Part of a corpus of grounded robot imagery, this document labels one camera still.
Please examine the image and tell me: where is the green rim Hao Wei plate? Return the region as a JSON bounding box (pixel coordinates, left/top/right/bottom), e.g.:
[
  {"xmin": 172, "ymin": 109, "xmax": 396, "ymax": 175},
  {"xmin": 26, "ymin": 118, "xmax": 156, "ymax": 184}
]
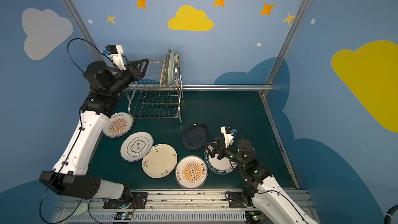
[{"xmin": 204, "ymin": 146, "xmax": 237, "ymax": 175}]

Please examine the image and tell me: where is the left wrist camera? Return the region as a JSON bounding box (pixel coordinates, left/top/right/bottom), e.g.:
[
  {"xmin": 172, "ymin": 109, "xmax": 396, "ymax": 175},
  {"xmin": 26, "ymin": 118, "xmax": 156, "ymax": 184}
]
[{"xmin": 105, "ymin": 45, "xmax": 125, "ymax": 71}]

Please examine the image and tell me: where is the pale green round disc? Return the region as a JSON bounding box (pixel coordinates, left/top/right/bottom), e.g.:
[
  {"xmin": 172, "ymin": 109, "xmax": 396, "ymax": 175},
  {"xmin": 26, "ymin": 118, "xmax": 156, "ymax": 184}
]
[{"xmin": 73, "ymin": 203, "xmax": 88, "ymax": 216}]

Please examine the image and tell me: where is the small pale green plate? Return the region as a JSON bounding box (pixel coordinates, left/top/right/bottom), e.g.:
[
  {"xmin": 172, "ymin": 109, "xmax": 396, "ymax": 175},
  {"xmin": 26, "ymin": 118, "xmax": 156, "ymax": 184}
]
[{"xmin": 174, "ymin": 54, "xmax": 179, "ymax": 83}]

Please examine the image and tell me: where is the green circuit board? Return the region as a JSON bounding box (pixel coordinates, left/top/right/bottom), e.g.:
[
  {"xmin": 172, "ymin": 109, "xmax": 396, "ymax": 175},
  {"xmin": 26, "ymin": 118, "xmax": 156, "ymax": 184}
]
[
  {"xmin": 114, "ymin": 212, "xmax": 133, "ymax": 220},
  {"xmin": 245, "ymin": 211, "xmax": 263, "ymax": 224}
]

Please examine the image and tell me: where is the right aluminium upright post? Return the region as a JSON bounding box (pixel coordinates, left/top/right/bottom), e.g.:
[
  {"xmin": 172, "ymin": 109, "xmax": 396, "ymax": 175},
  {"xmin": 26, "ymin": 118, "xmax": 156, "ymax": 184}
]
[{"xmin": 265, "ymin": 0, "xmax": 313, "ymax": 87}]

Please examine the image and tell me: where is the white plate with black motif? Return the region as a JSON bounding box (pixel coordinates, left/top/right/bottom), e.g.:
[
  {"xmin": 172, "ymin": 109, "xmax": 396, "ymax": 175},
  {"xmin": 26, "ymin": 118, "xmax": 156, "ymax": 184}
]
[{"xmin": 120, "ymin": 132, "xmax": 153, "ymax": 162}]

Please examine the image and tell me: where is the left aluminium upright post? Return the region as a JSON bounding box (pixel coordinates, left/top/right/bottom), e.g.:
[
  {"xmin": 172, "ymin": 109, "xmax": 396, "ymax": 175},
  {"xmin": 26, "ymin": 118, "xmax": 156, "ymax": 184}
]
[{"xmin": 61, "ymin": 0, "xmax": 115, "ymax": 74}]

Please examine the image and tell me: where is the dark blue speckled plate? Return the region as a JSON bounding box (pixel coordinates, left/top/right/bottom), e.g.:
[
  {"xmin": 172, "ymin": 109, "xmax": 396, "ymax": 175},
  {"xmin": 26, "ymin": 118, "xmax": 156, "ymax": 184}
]
[{"xmin": 181, "ymin": 123, "xmax": 209, "ymax": 151}]

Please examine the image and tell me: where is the steel two-tier dish rack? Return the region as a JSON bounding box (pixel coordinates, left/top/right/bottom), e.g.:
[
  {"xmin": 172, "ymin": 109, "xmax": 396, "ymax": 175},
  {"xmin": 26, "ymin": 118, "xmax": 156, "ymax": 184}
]
[{"xmin": 126, "ymin": 55, "xmax": 183, "ymax": 122}]

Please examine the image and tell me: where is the orange sunburst plate front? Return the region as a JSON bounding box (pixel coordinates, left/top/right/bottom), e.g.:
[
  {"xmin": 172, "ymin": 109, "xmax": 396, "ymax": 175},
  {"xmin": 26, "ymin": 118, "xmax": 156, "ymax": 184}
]
[{"xmin": 175, "ymin": 156, "xmax": 208, "ymax": 190}]

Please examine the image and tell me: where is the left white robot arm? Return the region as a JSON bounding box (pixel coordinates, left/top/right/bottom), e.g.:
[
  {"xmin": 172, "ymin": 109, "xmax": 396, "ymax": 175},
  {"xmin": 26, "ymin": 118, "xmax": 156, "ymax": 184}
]
[{"xmin": 39, "ymin": 59, "xmax": 149, "ymax": 206}]

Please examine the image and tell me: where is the yellow woven plate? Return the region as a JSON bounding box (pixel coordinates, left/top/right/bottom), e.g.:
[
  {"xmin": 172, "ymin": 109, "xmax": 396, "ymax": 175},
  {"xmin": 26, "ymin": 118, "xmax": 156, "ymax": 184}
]
[{"xmin": 160, "ymin": 56, "xmax": 167, "ymax": 86}]

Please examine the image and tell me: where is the left green circuit board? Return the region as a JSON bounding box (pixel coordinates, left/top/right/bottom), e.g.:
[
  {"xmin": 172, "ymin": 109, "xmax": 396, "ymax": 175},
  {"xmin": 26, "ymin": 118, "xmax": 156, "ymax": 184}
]
[{"xmin": 114, "ymin": 212, "xmax": 133, "ymax": 220}]

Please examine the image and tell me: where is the orange sunburst plate by rack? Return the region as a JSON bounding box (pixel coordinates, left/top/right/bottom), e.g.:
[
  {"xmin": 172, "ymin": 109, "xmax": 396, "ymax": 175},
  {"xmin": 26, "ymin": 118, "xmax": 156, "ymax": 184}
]
[{"xmin": 103, "ymin": 112, "xmax": 134, "ymax": 138}]

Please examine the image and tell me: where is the large pale green plate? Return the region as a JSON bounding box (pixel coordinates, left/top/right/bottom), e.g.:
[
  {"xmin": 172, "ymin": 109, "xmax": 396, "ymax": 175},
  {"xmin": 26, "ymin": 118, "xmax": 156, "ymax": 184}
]
[{"xmin": 167, "ymin": 48, "xmax": 175, "ymax": 86}]

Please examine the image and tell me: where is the cream floral plate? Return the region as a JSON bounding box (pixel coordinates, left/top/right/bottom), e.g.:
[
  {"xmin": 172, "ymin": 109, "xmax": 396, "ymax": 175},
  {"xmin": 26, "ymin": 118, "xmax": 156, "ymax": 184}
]
[{"xmin": 142, "ymin": 144, "xmax": 178, "ymax": 178}]

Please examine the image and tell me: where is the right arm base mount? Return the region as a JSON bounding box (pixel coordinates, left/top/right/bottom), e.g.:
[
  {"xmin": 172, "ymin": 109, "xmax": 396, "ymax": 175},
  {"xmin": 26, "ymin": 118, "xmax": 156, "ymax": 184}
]
[{"xmin": 225, "ymin": 191, "xmax": 254, "ymax": 208}]

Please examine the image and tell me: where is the right green circuit board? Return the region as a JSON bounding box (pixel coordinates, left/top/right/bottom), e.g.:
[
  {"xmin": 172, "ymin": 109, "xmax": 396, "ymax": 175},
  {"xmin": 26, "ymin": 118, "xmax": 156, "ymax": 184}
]
[{"xmin": 245, "ymin": 211, "xmax": 263, "ymax": 224}]

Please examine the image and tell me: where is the aluminium upright post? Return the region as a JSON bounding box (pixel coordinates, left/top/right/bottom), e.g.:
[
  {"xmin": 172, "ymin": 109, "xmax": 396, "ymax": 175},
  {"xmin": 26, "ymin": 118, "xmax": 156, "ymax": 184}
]
[
  {"xmin": 265, "ymin": 0, "xmax": 313, "ymax": 87},
  {"xmin": 61, "ymin": 0, "xmax": 115, "ymax": 74}
]

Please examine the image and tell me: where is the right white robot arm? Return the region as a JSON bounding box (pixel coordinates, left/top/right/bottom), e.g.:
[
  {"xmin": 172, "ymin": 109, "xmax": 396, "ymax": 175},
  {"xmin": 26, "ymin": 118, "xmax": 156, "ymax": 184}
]
[{"xmin": 204, "ymin": 139, "xmax": 316, "ymax": 224}]

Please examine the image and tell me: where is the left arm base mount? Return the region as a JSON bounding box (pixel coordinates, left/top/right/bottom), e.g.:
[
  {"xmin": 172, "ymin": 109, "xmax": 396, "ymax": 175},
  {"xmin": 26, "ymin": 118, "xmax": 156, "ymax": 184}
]
[{"xmin": 103, "ymin": 192, "xmax": 148, "ymax": 209}]

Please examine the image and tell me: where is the aluminium back frame rail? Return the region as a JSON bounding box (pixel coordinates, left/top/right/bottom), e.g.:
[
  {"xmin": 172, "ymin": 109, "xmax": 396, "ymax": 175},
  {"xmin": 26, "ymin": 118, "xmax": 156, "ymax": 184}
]
[{"xmin": 123, "ymin": 85, "xmax": 273, "ymax": 91}]

